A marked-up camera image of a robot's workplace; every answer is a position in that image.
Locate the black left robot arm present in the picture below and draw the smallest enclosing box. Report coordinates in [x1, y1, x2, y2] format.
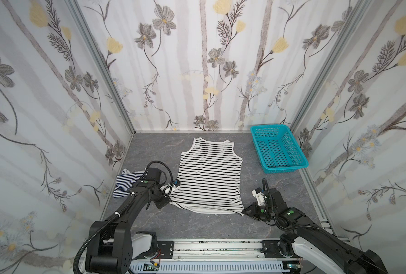
[73, 161, 173, 274]

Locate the aluminium corner post left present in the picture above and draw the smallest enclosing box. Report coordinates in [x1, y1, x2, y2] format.
[65, 0, 136, 137]

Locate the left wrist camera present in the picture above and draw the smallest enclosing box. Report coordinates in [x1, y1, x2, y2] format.
[163, 179, 181, 196]

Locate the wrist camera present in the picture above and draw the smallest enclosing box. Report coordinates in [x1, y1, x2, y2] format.
[252, 188, 267, 207]
[163, 179, 181, 196]

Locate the aluminium corner post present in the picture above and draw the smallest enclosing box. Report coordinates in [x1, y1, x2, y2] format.
[290, 0, 371, 132]
[65, 0, 136, 137]

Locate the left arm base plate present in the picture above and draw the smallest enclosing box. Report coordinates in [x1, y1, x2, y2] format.
[134, 240, 174, 260]

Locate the green circuit board left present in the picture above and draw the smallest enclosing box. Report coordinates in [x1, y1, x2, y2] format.
[143, 262, 160, 272]

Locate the green circuit board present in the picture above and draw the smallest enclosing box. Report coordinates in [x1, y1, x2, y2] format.
[283, 263, 302, 274]
[143, 262, 160, 272]

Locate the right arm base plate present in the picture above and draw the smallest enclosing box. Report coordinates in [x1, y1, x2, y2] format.
[261, 240, 300, 259]

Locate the blue white striped tank top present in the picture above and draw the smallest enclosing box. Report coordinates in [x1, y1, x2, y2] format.
[112, 169, 144, 198]

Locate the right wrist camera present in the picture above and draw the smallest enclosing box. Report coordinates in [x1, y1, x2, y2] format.
[252, 188, 267, 207]

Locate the teal plastic basket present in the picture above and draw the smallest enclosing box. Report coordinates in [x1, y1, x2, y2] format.
[250, 124, 309, 174]

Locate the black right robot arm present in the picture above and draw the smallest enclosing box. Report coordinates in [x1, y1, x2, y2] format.
[243, 178, 388, 274]

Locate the black white striped tank top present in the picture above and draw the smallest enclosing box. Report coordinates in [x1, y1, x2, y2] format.
[169, 138, 244, 216]

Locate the aluminium corner post right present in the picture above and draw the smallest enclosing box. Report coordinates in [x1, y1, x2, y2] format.
[290, 0, 371, 132]

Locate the green circuit board right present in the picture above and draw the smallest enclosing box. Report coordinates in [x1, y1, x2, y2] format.
[283, 263, 302, 274]

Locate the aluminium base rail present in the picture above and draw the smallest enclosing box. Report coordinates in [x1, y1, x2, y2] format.
[132, 232, 306, 264]

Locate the white slotted cable duct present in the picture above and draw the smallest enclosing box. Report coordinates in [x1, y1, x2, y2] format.
[128, 261, 287, 274]

